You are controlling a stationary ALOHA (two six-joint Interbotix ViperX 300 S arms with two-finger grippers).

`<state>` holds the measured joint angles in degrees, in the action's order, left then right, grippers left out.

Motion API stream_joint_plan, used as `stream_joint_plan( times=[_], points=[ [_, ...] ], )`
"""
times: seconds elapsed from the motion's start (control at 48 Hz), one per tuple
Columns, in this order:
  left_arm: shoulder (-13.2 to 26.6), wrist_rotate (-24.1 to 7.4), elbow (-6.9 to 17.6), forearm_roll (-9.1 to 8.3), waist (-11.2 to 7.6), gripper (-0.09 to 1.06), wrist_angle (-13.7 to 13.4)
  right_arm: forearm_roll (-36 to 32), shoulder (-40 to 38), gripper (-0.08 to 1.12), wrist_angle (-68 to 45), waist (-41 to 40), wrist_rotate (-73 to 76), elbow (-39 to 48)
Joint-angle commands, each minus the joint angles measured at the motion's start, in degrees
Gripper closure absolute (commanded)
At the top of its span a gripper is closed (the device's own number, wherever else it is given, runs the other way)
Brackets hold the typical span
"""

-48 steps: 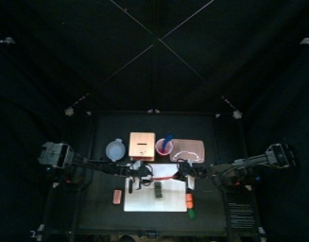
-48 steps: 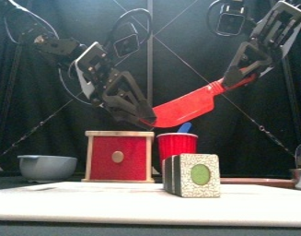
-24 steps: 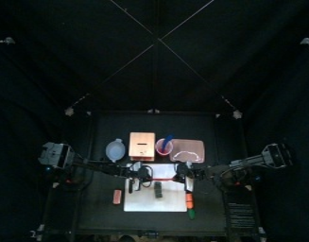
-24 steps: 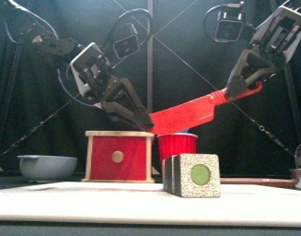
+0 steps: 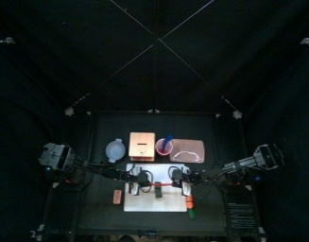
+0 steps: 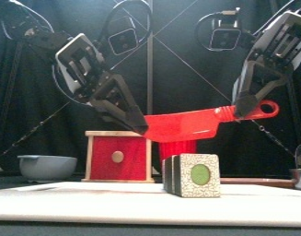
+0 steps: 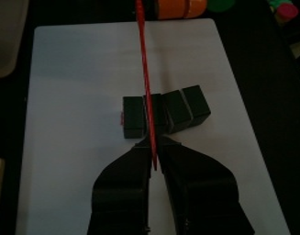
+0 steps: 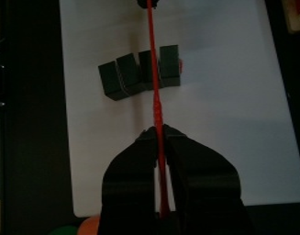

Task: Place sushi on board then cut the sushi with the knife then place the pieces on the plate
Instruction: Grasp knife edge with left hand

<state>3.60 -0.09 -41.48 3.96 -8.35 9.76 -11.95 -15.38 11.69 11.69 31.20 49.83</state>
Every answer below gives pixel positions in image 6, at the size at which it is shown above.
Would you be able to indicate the red plastic toy knife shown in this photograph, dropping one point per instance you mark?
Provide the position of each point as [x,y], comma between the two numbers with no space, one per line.
[186,126]

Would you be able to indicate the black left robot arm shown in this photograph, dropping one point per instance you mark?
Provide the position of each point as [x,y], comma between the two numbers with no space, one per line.
[46,38]

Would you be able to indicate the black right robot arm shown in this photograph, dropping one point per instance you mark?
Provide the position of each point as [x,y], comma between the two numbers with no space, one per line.
[296,7]

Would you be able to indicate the black toy sushi piece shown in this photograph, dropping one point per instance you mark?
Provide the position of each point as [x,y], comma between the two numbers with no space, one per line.
[164,173]
[170,175]

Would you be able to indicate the sushi piece green centre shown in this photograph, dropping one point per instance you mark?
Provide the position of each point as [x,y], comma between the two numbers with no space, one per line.
[199,175]

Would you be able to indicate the white cutting board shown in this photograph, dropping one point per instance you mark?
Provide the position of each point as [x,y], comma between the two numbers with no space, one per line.
[115,202]

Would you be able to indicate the red wooden box with knob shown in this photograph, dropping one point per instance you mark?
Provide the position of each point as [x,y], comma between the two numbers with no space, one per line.
[103,153]

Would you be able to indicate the red ribbed plastic cup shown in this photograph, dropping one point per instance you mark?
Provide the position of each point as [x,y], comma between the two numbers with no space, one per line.
[178,149]

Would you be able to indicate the grey bowl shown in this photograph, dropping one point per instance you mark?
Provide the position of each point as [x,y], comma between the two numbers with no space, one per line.
[46,167]

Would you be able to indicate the brown wooden tray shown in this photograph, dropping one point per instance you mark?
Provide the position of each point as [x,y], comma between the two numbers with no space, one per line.
[259,182]

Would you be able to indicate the metal pot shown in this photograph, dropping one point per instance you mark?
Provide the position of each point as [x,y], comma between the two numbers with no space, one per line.
[300,178]

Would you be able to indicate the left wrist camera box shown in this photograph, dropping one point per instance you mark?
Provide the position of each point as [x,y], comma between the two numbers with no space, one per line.
[123,41]

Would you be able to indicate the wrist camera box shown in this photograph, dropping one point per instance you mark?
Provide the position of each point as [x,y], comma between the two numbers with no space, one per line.
[123,41]
[224,38]

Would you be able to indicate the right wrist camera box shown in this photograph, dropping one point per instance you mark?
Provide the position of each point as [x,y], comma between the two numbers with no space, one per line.
[224,38]

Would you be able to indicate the vertical metal frame pole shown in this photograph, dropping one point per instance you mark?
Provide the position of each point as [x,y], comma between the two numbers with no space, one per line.
[150,76]

